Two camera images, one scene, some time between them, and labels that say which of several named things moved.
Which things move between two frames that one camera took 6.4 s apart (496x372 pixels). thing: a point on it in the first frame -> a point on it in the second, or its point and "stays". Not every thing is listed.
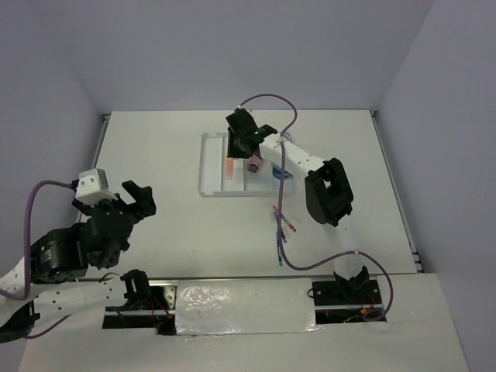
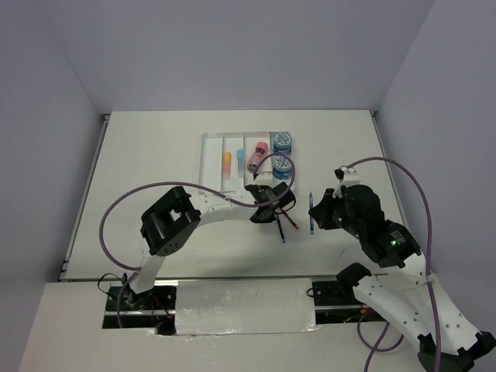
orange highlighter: [229, 163] stays
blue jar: [277, 172] stays
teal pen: [279, 251] -> [311, 219]
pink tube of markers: [254, 163] stays
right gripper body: [235, 149] -> [332, 213]
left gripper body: [142, 208] -> [267, 220]
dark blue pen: [277, 217] stays
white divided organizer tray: [221, 175] stays
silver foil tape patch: [245, 306] stays
